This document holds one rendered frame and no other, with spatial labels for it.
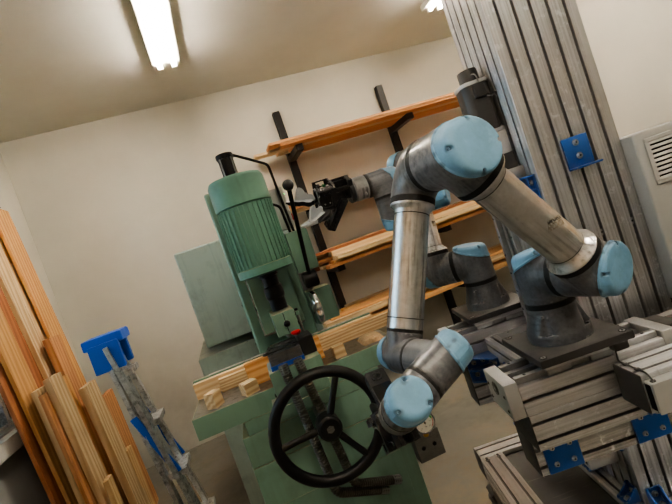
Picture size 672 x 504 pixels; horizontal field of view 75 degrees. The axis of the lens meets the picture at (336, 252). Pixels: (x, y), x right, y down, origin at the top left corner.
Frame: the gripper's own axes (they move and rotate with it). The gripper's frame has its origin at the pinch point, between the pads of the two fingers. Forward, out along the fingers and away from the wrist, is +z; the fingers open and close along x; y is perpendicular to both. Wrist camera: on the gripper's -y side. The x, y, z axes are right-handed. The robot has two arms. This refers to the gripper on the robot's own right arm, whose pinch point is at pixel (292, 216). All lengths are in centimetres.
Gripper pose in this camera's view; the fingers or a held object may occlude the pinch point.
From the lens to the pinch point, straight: 131.7
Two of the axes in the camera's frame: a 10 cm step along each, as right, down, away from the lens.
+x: 3.6, 5.5, -7.5
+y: -1.4, -7.7, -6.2
